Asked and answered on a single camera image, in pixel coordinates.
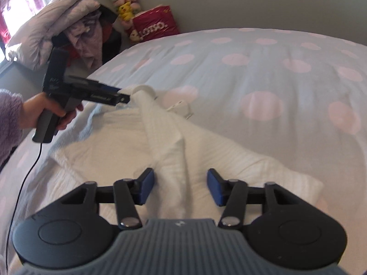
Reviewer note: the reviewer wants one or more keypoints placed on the polka dot bed blanket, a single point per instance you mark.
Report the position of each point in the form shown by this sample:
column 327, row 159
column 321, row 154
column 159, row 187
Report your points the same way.
column 258, row 63

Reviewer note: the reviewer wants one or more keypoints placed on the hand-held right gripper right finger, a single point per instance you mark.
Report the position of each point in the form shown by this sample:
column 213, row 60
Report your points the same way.
column 215, row 187

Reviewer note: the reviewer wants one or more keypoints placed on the person's left hand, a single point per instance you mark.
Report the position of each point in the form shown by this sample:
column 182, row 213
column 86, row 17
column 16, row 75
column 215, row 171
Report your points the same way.
column 33, row 108

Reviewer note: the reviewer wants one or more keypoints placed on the red plastic bag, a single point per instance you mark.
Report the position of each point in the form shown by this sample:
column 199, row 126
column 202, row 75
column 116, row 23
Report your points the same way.
column 154, row 25

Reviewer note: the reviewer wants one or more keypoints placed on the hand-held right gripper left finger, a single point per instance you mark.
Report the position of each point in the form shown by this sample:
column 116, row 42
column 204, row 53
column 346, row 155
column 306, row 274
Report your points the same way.
column 146, row 186

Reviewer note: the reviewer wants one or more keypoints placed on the purple crumpled cloth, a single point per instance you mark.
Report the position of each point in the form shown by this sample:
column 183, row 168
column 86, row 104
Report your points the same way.
column 89, row 40

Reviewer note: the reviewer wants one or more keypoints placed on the window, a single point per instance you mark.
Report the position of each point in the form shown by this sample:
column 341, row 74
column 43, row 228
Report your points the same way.
column 17, row 0

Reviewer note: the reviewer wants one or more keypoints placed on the person's left forearm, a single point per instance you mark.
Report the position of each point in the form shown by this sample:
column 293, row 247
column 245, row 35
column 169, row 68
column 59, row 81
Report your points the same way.
column 10, row 120

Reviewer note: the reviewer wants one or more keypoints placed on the white textured garment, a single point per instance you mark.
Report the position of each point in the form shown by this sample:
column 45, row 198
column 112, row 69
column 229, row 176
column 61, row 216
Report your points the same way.
column 172, row 137

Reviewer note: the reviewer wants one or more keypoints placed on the yellow plush toy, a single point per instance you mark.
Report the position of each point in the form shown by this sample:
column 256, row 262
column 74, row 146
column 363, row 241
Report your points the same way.
column 124, row 10

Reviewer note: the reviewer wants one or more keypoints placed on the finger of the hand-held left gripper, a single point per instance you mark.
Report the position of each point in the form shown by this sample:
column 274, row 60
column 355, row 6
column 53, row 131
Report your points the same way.
column 94, row 85
column 109, row 98

